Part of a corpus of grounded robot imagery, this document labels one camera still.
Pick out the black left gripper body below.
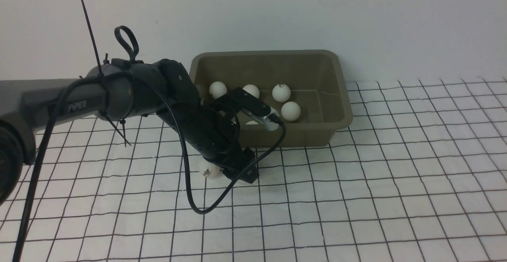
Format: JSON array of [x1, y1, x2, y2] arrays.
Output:
[[174, 103, 255, 171]]

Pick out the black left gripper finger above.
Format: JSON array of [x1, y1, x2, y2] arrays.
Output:
[[222, 164, 259, 184]]

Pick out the white logo ping-pong ball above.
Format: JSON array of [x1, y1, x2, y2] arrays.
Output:
[[198, 161, 222, 178]]

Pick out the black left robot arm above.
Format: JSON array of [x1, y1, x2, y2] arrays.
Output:
[[0, 59, 255, 202]]

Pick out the olive plastic storage bin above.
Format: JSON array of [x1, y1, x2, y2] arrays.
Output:
[[189, 50, 353, 148]]

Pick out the white black-grid tablecloth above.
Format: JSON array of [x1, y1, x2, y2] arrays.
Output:
[[21, 79, 507, 262]]

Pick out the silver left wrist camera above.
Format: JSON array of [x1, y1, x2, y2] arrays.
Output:
[[210, 87, 280, 131]]

